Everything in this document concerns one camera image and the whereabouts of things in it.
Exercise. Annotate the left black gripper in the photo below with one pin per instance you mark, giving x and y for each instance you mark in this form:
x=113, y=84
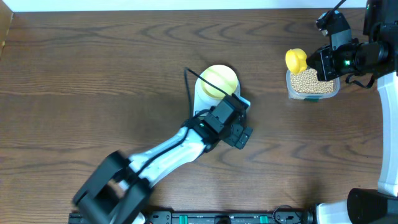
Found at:
x=239, y=134

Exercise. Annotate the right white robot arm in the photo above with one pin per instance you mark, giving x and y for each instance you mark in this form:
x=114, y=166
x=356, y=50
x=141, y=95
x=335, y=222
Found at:
x=373, y=62

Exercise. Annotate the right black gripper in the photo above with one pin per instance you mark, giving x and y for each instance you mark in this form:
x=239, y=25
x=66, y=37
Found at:
x=324, y=68

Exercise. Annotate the white digital kitchen scale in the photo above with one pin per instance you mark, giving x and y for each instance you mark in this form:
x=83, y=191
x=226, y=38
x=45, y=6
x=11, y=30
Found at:
x=204, y=101

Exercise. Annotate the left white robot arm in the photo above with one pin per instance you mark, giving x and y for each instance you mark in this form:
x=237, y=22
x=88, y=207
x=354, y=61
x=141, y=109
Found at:
x=119, y=189

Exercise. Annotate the yellow plastic bowl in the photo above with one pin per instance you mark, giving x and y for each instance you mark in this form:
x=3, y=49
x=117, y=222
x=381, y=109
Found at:
x=222, y=77

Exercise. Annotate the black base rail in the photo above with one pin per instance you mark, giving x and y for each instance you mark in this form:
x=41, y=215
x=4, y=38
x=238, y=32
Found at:
x=165, y=217

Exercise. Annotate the clear container of soybeans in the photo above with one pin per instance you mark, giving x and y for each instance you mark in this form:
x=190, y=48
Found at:
x=305, y=86

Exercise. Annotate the yellow measuring scoop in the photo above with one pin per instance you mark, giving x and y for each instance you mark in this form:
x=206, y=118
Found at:
x=296, y=60

